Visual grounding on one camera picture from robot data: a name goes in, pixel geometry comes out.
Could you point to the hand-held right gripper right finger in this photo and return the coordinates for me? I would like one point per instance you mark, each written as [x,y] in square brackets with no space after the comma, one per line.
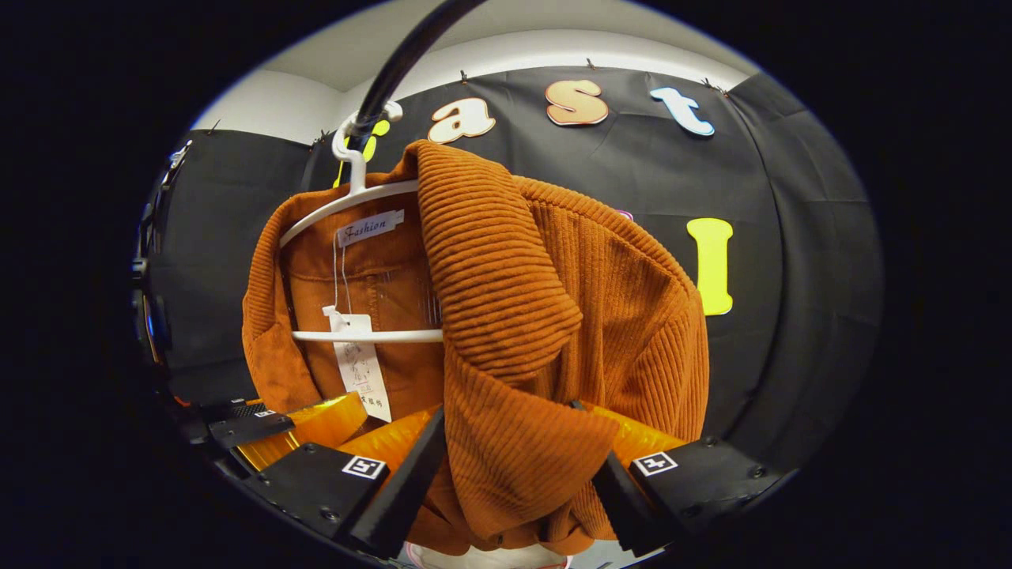
[632,506]

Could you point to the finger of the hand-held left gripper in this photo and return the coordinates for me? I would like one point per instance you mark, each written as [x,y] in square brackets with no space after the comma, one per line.
[245,427]

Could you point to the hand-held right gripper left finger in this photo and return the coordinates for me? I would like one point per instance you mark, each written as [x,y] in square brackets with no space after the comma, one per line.
[395,498]

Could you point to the white plastic clothes hanger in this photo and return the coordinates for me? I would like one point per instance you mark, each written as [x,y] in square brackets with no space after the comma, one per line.
[348,197]

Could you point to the white paper garment tag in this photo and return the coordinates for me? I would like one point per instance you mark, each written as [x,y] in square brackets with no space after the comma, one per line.
[364,371]

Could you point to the black backdrop cloth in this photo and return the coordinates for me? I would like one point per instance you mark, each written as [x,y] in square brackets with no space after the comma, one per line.
[791,237]

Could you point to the black clothes rail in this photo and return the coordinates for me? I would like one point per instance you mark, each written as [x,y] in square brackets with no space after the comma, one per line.
[399,67]

